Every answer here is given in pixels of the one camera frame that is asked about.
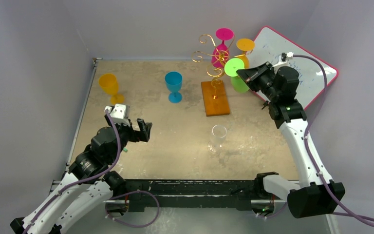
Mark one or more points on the blue plastic wine glass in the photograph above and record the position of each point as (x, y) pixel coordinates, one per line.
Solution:
(174, 81)

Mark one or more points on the pink framed whiteboard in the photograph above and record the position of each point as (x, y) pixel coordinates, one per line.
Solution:
(269, 45)

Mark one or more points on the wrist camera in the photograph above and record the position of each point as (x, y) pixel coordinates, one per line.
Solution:
(283, 60)
(119, 114)

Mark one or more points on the pink plastic wine glass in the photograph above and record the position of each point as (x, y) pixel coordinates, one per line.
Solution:
(221, 51)

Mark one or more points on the green plastic wine glass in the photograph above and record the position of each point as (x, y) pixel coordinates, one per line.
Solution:
(230, 69)

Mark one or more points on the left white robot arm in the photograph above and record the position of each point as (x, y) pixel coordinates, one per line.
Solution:
(89, 181)

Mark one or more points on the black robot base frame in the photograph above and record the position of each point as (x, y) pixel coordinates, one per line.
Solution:
(242, 195)

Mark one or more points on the orange plastic wine glass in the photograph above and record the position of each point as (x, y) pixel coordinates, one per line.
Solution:
(246, 46)

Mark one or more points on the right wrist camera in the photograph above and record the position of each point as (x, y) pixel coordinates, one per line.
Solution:
(283, 60)

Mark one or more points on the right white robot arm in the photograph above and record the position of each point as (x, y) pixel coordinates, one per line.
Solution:
(316, 193)

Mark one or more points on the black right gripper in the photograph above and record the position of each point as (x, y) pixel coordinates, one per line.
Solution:
(255, 82)

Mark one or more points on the clear wine glass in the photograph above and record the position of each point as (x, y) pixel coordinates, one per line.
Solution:
(217, 137)

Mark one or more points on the gold wire glass rack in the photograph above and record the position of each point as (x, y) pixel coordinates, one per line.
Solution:
(214, 93)

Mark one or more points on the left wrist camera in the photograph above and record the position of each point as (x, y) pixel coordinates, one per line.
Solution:
(119, 114)

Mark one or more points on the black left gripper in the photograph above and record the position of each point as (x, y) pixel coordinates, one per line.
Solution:
(143, 132)

